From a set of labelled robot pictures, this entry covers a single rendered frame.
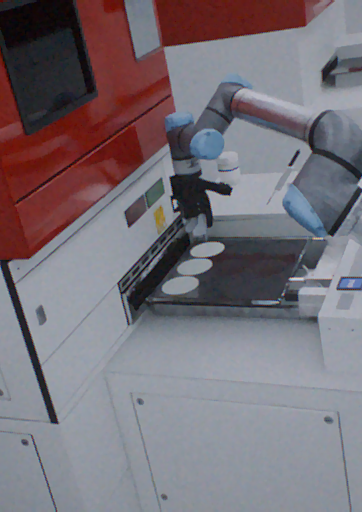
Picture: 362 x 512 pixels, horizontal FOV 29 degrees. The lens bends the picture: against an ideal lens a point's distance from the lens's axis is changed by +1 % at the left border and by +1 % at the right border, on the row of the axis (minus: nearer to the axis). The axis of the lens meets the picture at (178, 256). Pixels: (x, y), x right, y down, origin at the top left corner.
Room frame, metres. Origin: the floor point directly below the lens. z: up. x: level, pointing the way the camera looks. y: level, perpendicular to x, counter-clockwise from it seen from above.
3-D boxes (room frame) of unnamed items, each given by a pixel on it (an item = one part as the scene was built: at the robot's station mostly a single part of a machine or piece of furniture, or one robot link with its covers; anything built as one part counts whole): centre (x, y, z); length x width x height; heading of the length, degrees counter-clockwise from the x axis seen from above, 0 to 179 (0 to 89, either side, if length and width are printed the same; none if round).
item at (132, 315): (1.82, 0.06, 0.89); 0.44 x 0.02 x 0.10; 153
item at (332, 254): (1.64, -0.38, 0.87); 0.36 x 0.08 x 0.03; 153
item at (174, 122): (1.80, -0.07, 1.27); 0.09 x 0.08 x 0.11; 24
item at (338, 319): (1.52, -0.43, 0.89); 0.55 x 0.09 x 0.14; 153
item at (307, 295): (1.50, -0.31, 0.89); 0.08 x 0.03 x 0.03; 63
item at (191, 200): (1.80, -0.06, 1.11); 0.09 x 0.08 x 0.12; 114
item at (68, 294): (1.67, 0.15, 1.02); 0.82 x 0.03 x 0.40; 153
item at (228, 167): (2.24, -0.22, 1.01); 0.07 x 0.07 x 0.10
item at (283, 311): (1.61, -0.13, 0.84); 0.50 x 0.02 x 0.03; 63
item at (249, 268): (1.74, -0.13, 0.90); 0.34 x 0.34 x 0.01; 63
